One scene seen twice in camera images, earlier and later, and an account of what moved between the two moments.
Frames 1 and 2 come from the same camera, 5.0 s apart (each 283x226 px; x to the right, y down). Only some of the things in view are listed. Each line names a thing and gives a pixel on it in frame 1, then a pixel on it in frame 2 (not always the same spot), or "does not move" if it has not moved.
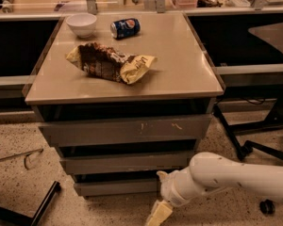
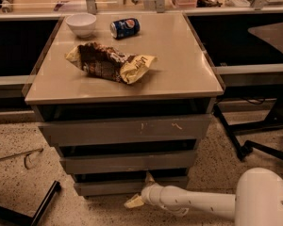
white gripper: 170,187 -> 148,194
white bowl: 82,24 does not move
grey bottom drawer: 119,188 does not move
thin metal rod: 26,153 does not move
